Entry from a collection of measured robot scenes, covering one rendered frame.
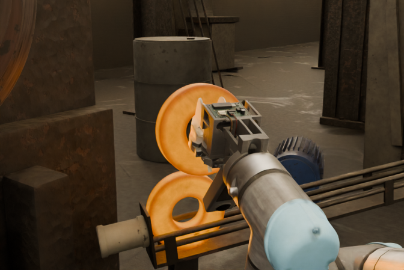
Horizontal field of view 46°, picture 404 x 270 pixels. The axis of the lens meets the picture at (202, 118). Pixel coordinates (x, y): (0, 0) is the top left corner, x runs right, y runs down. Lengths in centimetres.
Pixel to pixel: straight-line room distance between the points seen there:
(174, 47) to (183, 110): 252
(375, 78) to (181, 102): 246
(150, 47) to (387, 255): 286
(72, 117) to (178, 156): 30
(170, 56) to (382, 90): 140
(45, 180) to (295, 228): 49
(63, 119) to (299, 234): 61
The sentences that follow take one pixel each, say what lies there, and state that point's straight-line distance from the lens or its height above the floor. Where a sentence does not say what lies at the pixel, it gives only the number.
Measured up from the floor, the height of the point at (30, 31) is 105.
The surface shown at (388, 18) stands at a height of 104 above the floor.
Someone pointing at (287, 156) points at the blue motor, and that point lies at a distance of 257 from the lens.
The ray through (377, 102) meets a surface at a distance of 315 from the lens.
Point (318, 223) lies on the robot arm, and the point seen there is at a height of 87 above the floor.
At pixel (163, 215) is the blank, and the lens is 91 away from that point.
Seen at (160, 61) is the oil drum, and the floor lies 74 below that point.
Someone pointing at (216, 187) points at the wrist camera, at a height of 84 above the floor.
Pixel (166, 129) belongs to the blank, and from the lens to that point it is 75.
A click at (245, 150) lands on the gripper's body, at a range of 59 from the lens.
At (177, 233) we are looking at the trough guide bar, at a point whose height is 68.
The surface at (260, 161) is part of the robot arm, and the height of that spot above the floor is 90.
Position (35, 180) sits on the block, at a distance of 85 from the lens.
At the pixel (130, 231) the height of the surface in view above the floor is 69.
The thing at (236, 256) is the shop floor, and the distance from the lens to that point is 222.
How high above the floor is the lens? 108
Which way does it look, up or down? 13 degrees down
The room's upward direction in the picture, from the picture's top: straight up
